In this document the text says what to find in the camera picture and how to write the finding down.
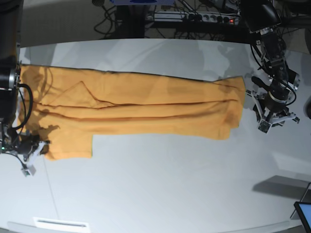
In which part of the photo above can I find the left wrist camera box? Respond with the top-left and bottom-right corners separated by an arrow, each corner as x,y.
257,118 -> 272,133

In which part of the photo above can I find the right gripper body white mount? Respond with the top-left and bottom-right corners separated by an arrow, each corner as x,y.
24,140 -> 51,166

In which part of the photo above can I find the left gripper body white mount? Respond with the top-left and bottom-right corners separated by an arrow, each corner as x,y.
246,90 -> 300,126

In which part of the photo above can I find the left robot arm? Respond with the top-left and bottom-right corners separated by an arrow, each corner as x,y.
238,0 -> 300,133

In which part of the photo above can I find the white power strip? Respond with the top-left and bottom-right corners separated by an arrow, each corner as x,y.
146,11 -> 240,25

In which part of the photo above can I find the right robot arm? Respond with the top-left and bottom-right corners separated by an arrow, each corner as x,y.
0,0 -> 49,176

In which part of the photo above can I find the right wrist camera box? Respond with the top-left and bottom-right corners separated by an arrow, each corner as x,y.
21,165 -> 36,177

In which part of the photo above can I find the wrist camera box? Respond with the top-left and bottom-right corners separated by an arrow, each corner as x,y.
21,165 -> 36,177
257,118 -> 272,133

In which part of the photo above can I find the orange yellow T-shirt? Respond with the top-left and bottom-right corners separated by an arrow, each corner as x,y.
20,65 -> 245,161

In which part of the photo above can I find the tablet with blue screen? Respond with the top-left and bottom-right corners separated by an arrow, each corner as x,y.
294,201 -> 311,233

